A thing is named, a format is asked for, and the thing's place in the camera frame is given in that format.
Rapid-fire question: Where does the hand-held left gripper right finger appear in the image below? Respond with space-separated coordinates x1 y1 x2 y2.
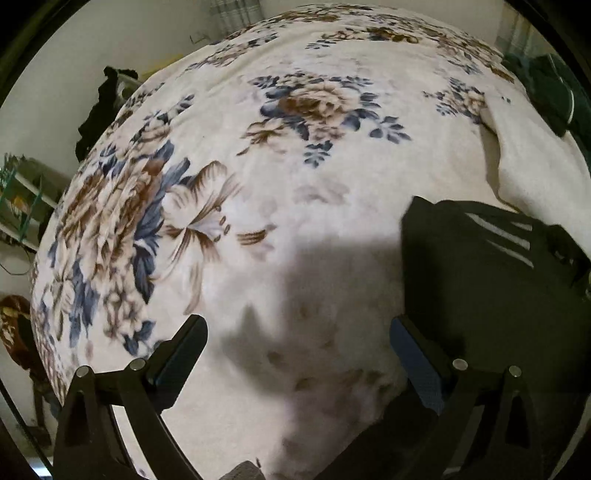
390 315 556 480

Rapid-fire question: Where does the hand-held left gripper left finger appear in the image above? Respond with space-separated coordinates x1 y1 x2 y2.
54 315 209 480

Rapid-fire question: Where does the black garment with grey stripes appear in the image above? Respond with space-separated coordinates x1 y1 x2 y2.
318 196 591 480

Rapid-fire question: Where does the brown patterned cloth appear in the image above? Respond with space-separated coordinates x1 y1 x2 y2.
0 294 47 384

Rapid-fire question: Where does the floral printed blanket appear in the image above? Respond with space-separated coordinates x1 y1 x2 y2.
28 4 522 480

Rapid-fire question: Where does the white bed sheet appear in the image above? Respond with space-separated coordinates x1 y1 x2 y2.
479 91 591 232

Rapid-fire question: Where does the black hanging cloth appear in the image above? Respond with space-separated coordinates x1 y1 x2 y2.
75 66 140 162

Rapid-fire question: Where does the dark green cloth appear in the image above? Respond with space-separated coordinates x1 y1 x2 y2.
502 52 591 138

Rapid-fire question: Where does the grey checked curtain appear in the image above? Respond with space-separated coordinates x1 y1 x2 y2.
207 0 266 29

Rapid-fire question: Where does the shelf rack with green frame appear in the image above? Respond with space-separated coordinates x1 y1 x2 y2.
0 154 63 253

